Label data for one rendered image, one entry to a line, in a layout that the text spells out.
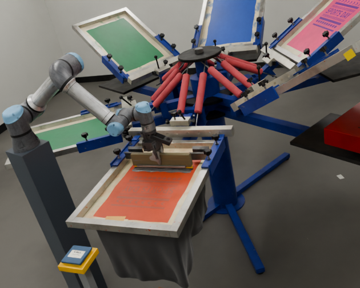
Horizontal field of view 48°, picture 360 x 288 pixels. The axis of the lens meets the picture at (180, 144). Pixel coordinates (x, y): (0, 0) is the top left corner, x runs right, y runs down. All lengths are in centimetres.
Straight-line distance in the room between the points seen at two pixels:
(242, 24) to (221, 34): 20
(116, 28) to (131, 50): 31
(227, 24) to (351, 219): 193
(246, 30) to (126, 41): 106
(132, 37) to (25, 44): 354
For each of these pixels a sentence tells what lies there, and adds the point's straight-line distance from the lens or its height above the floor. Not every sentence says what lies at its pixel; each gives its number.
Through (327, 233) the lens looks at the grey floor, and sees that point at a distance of 313.
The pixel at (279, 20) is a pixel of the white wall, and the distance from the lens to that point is 612.
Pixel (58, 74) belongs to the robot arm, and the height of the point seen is 160.
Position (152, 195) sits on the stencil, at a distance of 206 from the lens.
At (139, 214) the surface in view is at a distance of 196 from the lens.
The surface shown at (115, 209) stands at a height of 95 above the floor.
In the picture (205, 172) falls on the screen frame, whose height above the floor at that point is 99.
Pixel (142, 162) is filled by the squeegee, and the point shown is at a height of 100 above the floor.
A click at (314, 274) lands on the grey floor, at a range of 285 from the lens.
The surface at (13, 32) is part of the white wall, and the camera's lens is 692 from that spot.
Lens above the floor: 209
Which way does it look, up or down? 28 degrees down
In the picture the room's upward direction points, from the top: 13 degrees counter-clockwise
